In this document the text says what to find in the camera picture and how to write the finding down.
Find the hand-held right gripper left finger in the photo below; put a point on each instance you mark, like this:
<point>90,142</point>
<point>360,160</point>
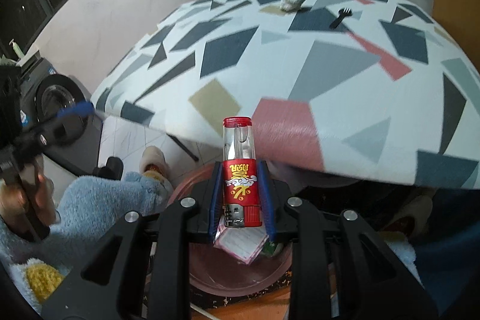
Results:
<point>215,203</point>

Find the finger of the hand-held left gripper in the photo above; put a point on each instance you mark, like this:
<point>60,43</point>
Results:
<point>75,110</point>

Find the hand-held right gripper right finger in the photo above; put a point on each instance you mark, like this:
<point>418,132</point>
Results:
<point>268,207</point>

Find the red lighter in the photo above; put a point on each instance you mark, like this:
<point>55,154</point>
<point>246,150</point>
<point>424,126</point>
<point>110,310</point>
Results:
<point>240,188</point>

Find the green wrapper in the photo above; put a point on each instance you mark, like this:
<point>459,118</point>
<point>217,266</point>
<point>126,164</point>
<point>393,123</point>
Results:
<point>272,248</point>

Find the pink and white packet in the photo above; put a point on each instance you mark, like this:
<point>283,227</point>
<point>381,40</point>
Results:
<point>240,247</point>

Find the brown round basin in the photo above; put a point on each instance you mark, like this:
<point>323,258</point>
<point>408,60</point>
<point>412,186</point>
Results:
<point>240,278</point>

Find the person's left hand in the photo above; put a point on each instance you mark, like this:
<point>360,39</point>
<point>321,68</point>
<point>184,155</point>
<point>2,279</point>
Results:
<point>13,209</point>

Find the grey washing machine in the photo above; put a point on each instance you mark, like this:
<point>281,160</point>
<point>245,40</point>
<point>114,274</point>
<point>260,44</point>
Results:
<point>56,95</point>

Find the pale green bottle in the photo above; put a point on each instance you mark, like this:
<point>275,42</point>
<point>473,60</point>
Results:
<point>15,46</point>

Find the black table leg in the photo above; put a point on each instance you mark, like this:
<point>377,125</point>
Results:
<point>183,147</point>

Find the black round object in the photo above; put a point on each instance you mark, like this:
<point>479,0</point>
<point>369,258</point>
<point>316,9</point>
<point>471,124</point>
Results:
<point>110,166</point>

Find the cream fluffy slipper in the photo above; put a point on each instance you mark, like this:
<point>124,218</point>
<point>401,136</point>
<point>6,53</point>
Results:
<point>153,164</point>
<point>408,215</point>

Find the person's leg in blue fleece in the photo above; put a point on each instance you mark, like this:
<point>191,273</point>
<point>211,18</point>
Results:
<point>112,200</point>

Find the small black plastic fork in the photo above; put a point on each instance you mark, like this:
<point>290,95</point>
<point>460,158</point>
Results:
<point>339,18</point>

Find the crumpled white tissue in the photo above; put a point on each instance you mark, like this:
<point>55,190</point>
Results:
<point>294,1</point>

